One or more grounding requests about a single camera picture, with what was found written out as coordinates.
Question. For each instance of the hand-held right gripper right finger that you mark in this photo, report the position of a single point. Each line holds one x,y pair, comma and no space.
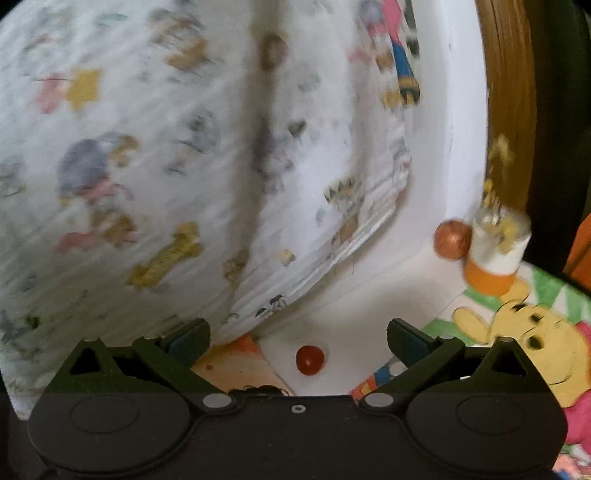
408,342

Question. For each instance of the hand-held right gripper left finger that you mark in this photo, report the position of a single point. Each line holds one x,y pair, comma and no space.
184,345

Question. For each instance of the small red tomato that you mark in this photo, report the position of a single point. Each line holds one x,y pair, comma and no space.
310,360

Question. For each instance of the red yellow apple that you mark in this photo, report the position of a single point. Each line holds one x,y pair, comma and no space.
453,239

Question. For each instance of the white orange jar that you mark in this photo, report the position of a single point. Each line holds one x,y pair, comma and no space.
496,263

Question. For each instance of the yellow bear picture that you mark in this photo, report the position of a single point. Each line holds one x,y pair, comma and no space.
531,332

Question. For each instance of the yellow flowers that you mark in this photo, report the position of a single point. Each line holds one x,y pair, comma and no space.
501,221

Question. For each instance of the white printed blanket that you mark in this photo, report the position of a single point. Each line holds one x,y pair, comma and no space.
161,161

